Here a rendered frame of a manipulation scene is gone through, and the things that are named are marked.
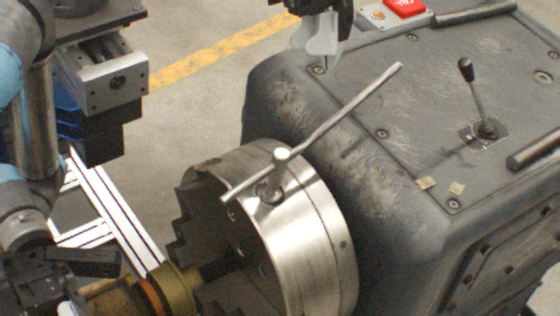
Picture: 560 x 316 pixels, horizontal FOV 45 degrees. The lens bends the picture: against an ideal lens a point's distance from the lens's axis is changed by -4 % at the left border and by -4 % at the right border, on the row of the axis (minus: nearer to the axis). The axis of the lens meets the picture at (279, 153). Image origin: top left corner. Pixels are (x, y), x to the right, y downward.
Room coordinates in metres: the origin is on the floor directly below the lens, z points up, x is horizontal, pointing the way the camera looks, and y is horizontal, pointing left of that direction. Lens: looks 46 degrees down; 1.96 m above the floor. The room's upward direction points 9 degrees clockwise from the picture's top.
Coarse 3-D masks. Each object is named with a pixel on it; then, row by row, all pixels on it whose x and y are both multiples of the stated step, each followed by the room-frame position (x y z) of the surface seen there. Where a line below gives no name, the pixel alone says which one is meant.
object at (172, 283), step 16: (160, 272) 0.55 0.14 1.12; (176, 272) 0.55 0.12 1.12; (192, 272) 0.57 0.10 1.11; (144, 288) 0.52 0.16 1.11; (160, 288) 0.53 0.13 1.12; (176, 288) 0.53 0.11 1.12; (192, 288) 0.55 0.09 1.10; (144, 304) 0.54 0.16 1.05; (160, 304) 0.51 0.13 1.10; (176, 304) 0.52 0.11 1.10; (192, 304) 0.52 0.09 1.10
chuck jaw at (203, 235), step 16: (176, 192) 0.66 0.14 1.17; (192, 192) 0.65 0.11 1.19; (208, 192) 0.66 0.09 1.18; (192, 208) 0.63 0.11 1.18; (208, 208) 0.64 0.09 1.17; (176, 224) 0.62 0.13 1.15; (192, 224) 0.62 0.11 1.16; (208, 224) 0.63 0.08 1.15; (176, 240) 0.61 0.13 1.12; (192, 240) 0.60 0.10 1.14; (208, 240) 0.61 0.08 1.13; (224, 240) 0.62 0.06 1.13; (176, 256) 0.58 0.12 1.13; (192, 256) 0.59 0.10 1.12
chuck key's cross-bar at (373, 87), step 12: (384, 72) 0.79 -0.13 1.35; (396, 72) 0.79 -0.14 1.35; (372, 84) 0.77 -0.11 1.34; (360, 96) 0.74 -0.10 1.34; (348, 108) 0.72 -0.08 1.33; (336, 120) 0.70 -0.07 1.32; (324, 132) 0.69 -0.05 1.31; (300, 144) 0.66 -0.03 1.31; (312, 144) 0.67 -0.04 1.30; (264, 168) 0.61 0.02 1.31; (276, 168) 0.62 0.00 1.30; (252, 180) 0.59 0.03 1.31; (228, 192) 0.56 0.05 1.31; (240, 192) 0.57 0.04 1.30
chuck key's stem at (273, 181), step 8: (280, 152) 0.63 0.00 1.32; (288, 152) 0.63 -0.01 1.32; (272, 160) 0.62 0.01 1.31; (280, 160) 0.62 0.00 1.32; (280, 168) 0.62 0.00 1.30; (272, 176) 0.62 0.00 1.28; (280, 176) 0.62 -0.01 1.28; (272, 184) 0.62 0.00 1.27; (280, 184) 0.62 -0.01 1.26; (264, 192) 0.63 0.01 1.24; (272, 192) 0.63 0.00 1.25
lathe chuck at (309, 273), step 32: (224, 160) 0.70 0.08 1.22; (256, 160) 0.69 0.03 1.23; (224, 192) 0.64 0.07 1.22; (256, 192) 0.63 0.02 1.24; (288, 192) 0.64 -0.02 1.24; (224, 224) 0.63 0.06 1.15; (256, 224) 0.58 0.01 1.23; (288, 224) 0.59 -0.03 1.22; (320, 224) 0.61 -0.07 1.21; (256, 256) 0.57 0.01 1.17; (288, 256) 0.56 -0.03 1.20; (320, 256) 0.57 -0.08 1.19; (288, 288) 0.52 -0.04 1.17; (320, 288) 0.55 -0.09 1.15
